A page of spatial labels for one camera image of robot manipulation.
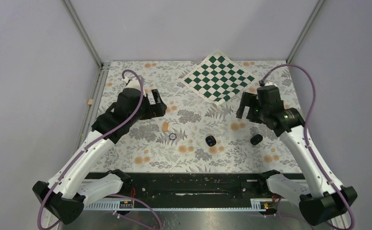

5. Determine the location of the green white chessboard mat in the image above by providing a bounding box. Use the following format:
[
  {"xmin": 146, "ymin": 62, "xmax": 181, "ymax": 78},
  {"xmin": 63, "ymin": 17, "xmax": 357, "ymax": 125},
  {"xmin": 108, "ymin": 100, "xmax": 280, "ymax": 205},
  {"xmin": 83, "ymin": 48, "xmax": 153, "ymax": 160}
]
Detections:
[{"xmin": 181, "ymin": 51, "xmax": 255, "ymax": 106}]

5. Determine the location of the blue poker chip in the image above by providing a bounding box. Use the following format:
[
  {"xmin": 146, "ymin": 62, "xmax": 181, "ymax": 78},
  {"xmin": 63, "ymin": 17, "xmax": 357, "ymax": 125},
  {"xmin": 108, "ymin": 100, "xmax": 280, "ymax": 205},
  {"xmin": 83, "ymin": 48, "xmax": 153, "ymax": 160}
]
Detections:
[{"xmin": 169, "ymin": 133, "xmax": 177, "ymax": 140}]

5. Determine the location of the floral table mat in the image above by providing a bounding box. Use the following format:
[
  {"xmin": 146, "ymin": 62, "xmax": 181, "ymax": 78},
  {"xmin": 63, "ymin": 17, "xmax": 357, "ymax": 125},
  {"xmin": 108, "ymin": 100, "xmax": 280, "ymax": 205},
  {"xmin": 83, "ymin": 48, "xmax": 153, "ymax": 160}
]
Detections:
[{"xmin": 92, "ymin": 61, "xmax": 301, "ymax": 173}]

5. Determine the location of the small black oval object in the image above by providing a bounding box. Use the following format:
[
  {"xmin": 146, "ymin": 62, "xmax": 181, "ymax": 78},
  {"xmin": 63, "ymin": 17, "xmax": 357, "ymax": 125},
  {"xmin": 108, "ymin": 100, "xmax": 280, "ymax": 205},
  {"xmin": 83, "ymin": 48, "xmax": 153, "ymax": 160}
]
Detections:
[{"xmin": 250, "ymin": 134, "xmax": 263, "ymax": 146}]

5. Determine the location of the white cable duct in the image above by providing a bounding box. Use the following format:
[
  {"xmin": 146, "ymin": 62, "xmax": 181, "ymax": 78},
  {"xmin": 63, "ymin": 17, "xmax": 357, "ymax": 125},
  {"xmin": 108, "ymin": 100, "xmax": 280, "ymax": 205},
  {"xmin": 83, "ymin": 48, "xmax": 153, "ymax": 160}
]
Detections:
[{"xmin": 84, "ymin": 198, "xmax": 270, "ymax": 212}]

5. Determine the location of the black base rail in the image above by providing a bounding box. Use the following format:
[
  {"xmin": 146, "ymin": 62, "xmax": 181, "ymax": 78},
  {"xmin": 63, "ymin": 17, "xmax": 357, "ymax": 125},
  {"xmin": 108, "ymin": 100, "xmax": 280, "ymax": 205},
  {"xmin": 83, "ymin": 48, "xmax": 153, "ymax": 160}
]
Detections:
[{"xmin": 118, "ymin": 172, "xmax": 277, "ymax": 208}]

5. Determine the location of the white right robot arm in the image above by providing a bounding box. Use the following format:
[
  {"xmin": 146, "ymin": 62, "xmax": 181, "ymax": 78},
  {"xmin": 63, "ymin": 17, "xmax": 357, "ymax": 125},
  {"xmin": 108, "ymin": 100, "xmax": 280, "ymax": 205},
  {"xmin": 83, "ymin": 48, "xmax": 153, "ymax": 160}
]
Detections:
[{"xmin": 237, "ymin": 85, "xmax": 358, "ymax": 226}]

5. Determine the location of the black earbud charging case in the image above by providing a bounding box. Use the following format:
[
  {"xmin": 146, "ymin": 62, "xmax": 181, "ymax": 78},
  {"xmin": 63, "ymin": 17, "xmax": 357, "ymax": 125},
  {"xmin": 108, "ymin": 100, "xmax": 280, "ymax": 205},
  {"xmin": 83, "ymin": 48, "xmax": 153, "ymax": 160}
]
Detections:
[{"xmin": 205, "ymin": 136, "xmax": 217, "ymax": 147}]

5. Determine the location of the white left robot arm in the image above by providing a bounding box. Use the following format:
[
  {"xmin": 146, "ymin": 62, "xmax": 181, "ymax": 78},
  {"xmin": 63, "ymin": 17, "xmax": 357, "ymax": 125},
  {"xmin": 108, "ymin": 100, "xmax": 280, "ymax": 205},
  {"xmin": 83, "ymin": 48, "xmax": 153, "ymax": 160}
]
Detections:
[{"xmin": 33, "ymin": 79, "xmax": 167, "ymax": 227}]

